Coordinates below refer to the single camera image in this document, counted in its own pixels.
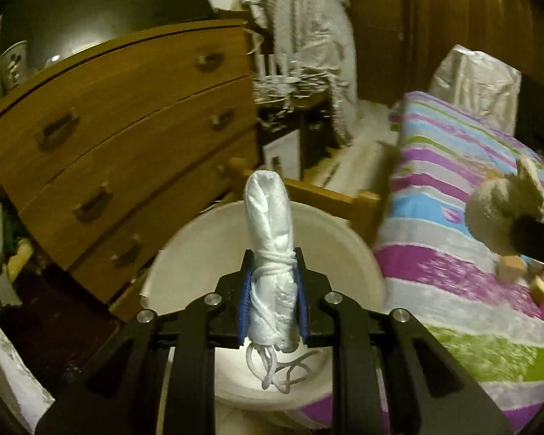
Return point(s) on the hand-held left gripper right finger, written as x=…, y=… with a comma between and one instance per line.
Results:
x=303, y=301

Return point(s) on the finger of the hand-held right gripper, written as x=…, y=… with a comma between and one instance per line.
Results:
x=537, y=240

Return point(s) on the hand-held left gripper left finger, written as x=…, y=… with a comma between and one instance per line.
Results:
x=242, y=301

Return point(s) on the beige fuzzy ball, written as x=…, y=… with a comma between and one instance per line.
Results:
x=489, y=217

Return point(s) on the white plastic bucket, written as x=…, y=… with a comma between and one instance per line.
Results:
x=199, y=253

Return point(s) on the small wooden block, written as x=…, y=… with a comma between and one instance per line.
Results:
x=510, y=269

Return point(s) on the small plush rabbit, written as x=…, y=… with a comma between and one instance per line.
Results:
x=529, y=181

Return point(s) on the wooden chair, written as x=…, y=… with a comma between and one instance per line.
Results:
x=335, y=199

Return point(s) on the striped floral blanket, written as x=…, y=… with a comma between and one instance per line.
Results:
x=435, y=167

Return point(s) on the white box with knife print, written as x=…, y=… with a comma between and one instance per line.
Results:
x=281, y=154

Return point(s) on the translucent white plastic bag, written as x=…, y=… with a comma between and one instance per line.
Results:
x=476, y=81

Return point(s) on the wooden chest of drawers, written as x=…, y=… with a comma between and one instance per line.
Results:
x=140, y=113

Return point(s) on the white router with antennas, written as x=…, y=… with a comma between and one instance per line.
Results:
x=272, y=67

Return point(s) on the pile of clothes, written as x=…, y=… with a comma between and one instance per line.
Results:
x=9, y=235

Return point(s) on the dark wooden wardrobe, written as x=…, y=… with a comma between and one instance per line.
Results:
x=458, y=9

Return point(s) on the grey striped hanging cloth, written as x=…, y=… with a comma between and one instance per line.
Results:
x=308, y=22

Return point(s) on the black flat television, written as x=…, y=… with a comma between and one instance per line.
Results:
x=95, y=9

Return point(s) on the cartoon print cup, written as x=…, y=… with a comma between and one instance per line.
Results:
x=14, y=63

